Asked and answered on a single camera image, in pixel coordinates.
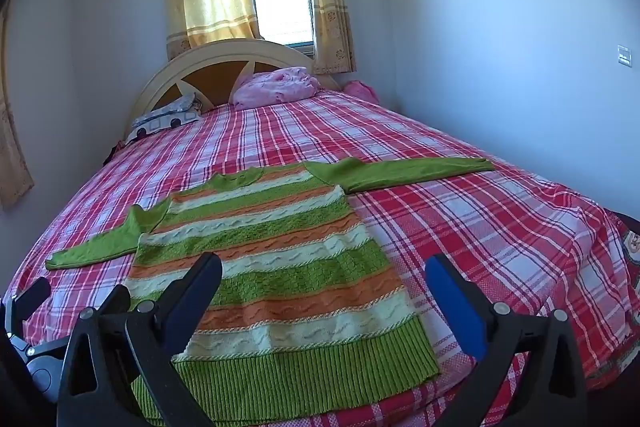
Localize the pink crumpled blanket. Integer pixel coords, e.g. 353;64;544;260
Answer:
233;67;321;110

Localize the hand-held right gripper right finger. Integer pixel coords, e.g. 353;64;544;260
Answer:
424;253;588;427

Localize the white printed pillow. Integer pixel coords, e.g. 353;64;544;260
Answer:
124;93;203;145

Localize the red plaid bed sheet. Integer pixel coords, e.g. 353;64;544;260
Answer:
0;87;640;427

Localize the beige patterned side curtain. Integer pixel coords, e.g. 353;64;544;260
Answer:
0;2;35;208

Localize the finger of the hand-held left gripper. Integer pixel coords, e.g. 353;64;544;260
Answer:
9;277;68;360

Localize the green orange striped knit sweater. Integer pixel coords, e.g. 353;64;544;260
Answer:
45;158;496;426

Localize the cream wooden headboard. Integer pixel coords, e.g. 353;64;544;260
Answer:
129;38;343;128

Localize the pink cloth bundle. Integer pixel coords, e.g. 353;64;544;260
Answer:
342;80;383;102

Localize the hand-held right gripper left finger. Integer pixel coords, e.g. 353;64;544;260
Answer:
57;252;223;427

